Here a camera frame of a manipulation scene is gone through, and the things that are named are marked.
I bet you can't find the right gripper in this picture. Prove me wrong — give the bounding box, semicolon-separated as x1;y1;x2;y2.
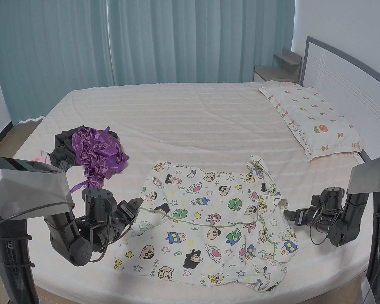
282;207;315;228

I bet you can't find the white printed pyjama top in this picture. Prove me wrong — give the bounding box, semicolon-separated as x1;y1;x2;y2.
113;154;300;293

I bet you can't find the grey bedside table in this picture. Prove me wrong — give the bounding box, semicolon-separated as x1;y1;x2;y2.
253;47;302;84

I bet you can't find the purple satin garment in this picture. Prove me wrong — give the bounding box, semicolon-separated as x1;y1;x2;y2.
70;125;130;193

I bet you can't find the blue-green curtain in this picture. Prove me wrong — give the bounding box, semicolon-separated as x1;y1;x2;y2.
0;0;114;124
109;0;296;86

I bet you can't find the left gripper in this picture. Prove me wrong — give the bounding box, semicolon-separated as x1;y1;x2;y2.
106;197;145;243

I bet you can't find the black garment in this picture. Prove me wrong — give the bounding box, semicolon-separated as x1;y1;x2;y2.
49;126;120;173

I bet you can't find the black cable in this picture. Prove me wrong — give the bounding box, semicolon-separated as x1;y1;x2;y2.
89;214;116;263
309;216;333;247

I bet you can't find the pink garment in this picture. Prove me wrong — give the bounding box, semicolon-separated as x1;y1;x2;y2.
34;151;51;165

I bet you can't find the bed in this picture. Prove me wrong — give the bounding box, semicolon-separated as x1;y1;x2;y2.
0;36;380;297

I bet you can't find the white printed pillow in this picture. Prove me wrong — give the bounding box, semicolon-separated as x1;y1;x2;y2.
259;80;364;163

